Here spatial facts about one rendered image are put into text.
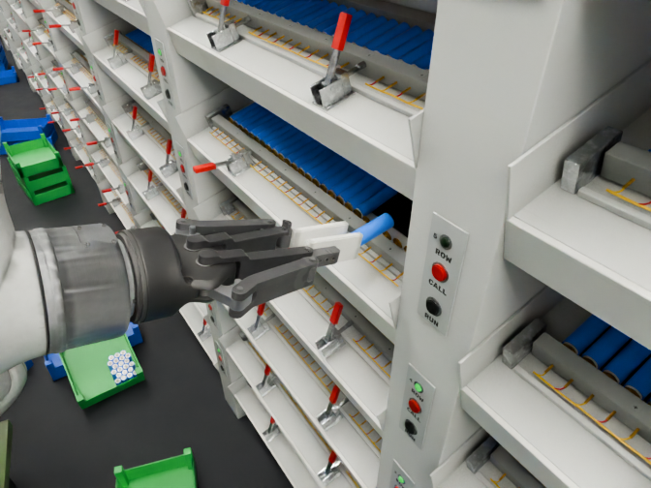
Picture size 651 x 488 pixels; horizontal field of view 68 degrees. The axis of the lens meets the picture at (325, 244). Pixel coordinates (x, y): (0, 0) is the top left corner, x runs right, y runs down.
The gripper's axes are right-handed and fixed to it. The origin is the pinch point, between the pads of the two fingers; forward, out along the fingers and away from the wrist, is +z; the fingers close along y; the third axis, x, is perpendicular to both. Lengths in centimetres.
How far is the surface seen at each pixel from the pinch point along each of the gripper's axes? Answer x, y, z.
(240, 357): 66, 48, 24
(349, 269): 7.6, 4.3, 8.9
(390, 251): 3.3, 0.8, 11.5
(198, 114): 4, 54, 9
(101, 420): 108, 78, -3
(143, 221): 65, 124, 24
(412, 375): 12.6, -10.1, 8.2
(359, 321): 21.8, 8.0, 18.4
